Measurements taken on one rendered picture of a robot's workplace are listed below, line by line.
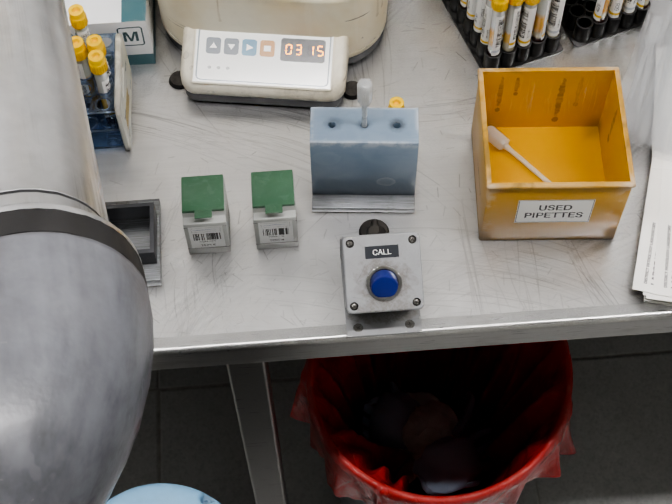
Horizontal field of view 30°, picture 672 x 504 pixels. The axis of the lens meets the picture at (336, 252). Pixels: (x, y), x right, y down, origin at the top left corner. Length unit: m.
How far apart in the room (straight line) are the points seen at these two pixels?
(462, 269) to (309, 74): 0.25
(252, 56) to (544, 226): 0.34
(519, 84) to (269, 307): 0.32
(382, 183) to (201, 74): 0.22
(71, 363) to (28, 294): 0.03
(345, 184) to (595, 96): 0.26
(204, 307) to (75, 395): 0.74
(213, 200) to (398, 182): 0.18
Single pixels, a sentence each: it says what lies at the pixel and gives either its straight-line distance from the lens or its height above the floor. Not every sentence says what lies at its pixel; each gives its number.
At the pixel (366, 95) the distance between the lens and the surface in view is 1.11.
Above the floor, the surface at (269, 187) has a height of 0.94.
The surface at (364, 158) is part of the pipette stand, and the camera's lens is 1.17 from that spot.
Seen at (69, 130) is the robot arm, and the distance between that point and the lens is 0.57.
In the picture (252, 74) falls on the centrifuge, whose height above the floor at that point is 0.91.
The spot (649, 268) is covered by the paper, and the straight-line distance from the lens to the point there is 1.21.
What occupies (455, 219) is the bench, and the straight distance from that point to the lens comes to 1.23.
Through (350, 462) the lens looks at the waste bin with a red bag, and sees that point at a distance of 1.58.
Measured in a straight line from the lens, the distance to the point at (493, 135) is 1.26.
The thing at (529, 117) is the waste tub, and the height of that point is 0.90.
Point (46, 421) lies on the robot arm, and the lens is 0.45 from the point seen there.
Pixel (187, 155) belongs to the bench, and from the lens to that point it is 1.27.
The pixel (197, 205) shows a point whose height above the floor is 0.94.
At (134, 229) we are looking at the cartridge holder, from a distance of 1.22.
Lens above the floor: 1.93
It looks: 61 degrees down
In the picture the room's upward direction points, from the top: 1 degrees counter-clockwise
